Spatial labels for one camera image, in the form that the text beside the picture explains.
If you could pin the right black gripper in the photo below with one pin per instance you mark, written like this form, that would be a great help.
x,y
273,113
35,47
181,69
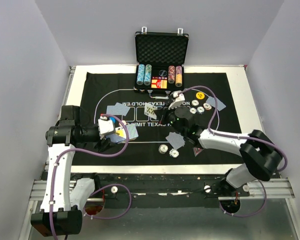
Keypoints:
x,y
167,113

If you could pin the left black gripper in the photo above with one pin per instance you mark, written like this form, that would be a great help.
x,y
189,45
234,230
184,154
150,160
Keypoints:
x,y
101,146

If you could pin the blue round blind button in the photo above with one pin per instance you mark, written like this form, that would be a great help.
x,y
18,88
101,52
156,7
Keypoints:
x,y
112,119

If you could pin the yellow round blind button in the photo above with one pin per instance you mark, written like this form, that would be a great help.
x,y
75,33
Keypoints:
x,y
200,95

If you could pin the blue backed card deck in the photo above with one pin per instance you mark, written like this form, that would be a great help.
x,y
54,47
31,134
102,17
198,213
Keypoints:
x,y
132,131

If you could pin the ten of clubs card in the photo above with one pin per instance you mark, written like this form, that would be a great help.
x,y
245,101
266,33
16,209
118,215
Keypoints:
x,y
149,110

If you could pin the triangular dealer button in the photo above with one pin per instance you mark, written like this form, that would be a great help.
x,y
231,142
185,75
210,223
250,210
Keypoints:
x,y
197,151

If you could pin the grey white chip stack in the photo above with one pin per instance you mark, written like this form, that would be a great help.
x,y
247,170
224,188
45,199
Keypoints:
x,y
163,148

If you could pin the playing card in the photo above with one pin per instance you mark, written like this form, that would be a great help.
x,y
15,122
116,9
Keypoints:
x,y
168,138

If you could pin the blue white chip stack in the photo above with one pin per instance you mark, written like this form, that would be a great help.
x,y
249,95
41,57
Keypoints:
x,y
174,153

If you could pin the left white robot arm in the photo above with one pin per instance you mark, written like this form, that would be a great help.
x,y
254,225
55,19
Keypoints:
x,y
61,210

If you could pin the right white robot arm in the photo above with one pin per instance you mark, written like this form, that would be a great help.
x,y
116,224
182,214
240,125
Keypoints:
x,y
260,156

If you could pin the black poker table mat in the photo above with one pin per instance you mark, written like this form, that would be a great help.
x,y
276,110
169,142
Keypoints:
x,y
102,90

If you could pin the red card deck in case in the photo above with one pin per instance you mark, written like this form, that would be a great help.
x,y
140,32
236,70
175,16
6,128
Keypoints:
x,y
159,82

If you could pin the orange chip row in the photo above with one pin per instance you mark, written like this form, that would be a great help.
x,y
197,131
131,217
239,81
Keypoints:
x,y
178,76

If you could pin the red purple chip row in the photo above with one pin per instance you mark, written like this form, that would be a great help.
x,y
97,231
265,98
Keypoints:
x,y
171,74

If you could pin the teal grey chip row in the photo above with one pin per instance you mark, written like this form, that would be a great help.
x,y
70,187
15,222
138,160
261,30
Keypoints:
x,y
147,75

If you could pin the light blue chip row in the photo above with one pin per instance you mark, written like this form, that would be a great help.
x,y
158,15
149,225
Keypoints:
x,y
140,74

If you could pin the black aluminium chip case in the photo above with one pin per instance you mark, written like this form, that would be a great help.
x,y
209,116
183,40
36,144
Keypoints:
x,y
160,50

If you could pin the white table board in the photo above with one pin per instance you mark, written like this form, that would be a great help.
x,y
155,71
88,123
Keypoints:
x,y
243,99

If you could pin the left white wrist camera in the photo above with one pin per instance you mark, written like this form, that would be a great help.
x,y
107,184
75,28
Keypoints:
x,y
105,126

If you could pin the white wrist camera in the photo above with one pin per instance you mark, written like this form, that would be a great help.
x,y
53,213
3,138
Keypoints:
x,y
105,126
176,99

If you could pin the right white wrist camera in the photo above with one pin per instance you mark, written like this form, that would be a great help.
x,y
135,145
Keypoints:
x,y
176,99

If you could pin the aluminium mounting rail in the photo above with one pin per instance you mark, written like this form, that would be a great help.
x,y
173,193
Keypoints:
x,y
277,188

